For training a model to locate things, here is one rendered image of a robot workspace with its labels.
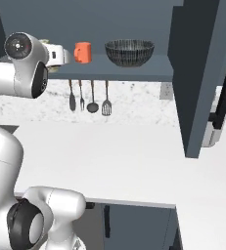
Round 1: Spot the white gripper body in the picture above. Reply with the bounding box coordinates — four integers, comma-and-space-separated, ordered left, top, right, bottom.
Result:
62, 47, 74, 65

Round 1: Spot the blue-grey base cabinet door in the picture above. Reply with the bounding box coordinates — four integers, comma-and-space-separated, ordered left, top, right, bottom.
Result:
102, 203, 178, 250

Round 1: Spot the orange mug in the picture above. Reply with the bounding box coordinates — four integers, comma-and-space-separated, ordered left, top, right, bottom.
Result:
73, 41, 93, 64

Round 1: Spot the dark hanging spoon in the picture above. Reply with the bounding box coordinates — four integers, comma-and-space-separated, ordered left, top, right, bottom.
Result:
68, 79, 77, 112

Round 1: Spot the dark hanging fork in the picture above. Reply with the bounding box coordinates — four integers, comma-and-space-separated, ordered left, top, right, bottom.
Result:
77, 79, 86, 112

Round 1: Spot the dark hanging ladle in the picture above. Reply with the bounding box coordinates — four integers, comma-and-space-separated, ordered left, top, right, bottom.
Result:
86, 79, 100, 114

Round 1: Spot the black ribbed bowl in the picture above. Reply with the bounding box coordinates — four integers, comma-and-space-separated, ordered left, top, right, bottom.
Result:
104, 39, 156, 68

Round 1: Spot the dark hanging slotted spatula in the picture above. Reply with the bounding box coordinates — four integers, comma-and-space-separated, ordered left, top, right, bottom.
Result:
101, 79, 113, 117

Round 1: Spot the blue-grey wall cabinet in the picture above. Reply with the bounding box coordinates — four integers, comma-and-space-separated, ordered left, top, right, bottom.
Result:
0, 0, 185, 83

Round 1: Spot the grey wall outlet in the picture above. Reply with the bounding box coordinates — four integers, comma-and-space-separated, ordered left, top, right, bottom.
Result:
159, 81, 174, 101

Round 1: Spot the black base cabinet handle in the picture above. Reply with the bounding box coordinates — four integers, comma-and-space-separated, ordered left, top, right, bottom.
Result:
103, 204, 112, 239

